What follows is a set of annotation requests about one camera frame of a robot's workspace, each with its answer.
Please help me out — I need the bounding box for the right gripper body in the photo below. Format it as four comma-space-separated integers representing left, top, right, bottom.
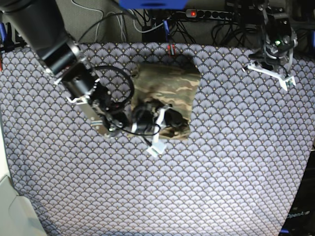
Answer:
124, 102, 171, 157

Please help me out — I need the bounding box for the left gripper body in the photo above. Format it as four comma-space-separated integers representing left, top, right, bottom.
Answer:
242, 31, 298, 91

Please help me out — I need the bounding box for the camouflage T-shirt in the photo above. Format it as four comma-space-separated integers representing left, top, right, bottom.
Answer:
131, 63, 201, 140

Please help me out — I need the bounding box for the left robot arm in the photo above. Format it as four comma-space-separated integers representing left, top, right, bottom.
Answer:
233, 0, 298, 91

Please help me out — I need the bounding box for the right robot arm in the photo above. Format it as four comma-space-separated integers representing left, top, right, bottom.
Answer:
0, 0, 188, 156

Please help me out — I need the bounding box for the red and black clamp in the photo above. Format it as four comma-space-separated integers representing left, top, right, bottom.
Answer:
167, 44, 176, 57

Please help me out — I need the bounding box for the black electronics box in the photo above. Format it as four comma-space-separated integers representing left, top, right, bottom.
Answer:
142, 26, 166, 43

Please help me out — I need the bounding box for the purple fan-pattern tablecloth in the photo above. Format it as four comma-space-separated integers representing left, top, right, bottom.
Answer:
0, 43, 315, 236

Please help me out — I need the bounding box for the black power strip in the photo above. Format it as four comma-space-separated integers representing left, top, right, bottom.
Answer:
185, 9, 234, 21

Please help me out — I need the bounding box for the white plastic bin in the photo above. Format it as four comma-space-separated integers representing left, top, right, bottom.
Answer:
0, 131, 46, 236

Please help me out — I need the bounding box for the black box labelled OpenArm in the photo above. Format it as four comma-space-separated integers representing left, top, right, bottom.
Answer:
279, 150, 315, 236

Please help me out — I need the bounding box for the blue table clamp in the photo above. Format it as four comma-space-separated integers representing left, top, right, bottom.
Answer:
0, 23, 7, 45

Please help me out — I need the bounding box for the tangle of black cables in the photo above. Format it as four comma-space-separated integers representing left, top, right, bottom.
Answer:
169, 17, 264, 47

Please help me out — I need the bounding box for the blue camera mount bar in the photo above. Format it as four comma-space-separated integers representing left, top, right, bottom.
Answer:
119, 0, 188, 9

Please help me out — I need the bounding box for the grey cable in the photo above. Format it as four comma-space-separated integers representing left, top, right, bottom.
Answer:
71, 0, 138, 42

